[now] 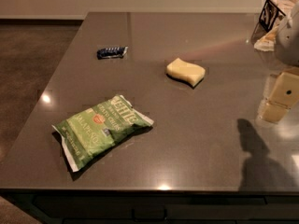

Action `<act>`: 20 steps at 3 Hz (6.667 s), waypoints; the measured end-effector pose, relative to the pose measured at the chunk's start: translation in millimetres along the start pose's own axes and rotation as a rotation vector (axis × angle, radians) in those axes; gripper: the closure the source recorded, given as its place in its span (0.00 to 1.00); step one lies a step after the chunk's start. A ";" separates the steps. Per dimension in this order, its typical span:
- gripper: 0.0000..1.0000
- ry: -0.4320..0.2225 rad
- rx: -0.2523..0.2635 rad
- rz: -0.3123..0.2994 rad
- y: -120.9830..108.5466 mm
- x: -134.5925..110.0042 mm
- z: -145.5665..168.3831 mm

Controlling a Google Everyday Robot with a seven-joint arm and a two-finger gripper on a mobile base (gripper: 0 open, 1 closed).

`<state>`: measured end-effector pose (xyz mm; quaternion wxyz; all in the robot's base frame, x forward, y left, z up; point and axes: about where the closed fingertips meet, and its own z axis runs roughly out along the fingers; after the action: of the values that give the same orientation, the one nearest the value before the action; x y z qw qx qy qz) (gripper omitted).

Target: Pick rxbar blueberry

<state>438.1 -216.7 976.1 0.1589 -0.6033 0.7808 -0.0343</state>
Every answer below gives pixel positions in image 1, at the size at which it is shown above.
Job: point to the dark cabinet drawer handle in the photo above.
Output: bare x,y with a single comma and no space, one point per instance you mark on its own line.
149,214

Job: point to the blue rxbar blueberry bar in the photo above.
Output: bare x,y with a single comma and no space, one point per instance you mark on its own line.
111,53

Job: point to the yellow sponge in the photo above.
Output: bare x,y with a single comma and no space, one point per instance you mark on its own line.
187,72

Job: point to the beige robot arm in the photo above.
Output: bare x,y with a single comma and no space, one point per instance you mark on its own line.
283,40

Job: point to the green jalapeno kettle chips bag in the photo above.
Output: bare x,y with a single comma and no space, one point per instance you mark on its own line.
89,133

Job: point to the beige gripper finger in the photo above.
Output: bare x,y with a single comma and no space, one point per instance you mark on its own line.
281,93

